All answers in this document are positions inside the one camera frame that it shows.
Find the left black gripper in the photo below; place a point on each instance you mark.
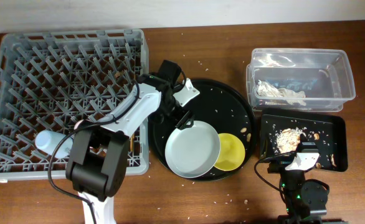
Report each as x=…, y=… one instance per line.
x=177, y=116

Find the grey round plate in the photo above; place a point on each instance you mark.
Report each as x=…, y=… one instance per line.
x=192, y=152

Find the yellow bowl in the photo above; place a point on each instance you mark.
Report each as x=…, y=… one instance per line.
x=232, y=152

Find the wooden chopstick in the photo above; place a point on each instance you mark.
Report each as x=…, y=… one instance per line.
x=132, y=143

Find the white napkin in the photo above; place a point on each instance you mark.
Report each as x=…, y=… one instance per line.
x=265, y=89

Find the pink plastic cup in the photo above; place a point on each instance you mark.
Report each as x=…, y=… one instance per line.
x=78, y=123

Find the blue plastic cup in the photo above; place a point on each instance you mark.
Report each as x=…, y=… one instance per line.
x=47, y=141

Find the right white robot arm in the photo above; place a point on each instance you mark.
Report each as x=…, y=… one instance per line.
x=305, y=199

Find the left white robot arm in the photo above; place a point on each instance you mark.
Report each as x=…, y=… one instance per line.
x=98, y=151

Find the grey plastic dishwasher rack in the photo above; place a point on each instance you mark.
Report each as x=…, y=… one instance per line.
x=51, y=80

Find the round black tray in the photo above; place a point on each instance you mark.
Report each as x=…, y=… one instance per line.
x=226, y=110

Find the peanut on tray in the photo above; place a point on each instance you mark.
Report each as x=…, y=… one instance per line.
x=248, y=137
x=243, y=129

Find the clear plastic bin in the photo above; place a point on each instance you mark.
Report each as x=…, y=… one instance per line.
x=324, y=75

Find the black rectangular bin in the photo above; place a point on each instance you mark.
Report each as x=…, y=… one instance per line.
x=326, y=132

